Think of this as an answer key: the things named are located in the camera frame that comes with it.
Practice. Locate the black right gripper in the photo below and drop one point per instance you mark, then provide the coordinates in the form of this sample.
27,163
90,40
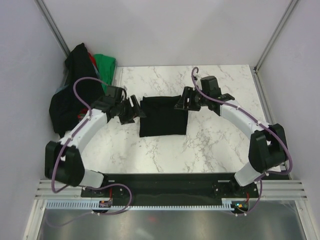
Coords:
190,92

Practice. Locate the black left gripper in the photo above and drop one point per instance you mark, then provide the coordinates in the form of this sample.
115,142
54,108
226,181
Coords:
131,115

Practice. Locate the black t shirt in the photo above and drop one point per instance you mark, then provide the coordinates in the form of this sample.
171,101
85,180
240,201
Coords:
161,117
64,106

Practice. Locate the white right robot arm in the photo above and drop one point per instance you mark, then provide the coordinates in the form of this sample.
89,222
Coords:
267,143

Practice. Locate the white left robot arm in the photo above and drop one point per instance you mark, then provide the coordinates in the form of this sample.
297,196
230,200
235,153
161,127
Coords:
63,159

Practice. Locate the green t shirt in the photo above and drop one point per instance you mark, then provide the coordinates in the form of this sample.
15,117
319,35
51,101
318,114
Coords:
106,67

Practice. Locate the clear plastic bin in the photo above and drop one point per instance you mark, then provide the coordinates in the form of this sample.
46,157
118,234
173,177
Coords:
89,79

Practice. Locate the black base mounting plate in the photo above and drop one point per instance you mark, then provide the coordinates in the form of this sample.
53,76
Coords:
174,188

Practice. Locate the right aluminium frame post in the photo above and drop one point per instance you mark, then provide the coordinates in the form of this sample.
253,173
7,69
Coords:
276,33

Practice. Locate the aluminium frame post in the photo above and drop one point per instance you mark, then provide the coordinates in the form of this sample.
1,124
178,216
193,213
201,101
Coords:
52,25
276,33

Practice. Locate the white slotted cable duct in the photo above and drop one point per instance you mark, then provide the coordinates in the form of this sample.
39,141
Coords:
100,205

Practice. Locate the left aluminium frame post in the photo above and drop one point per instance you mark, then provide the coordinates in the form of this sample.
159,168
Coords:
52,25

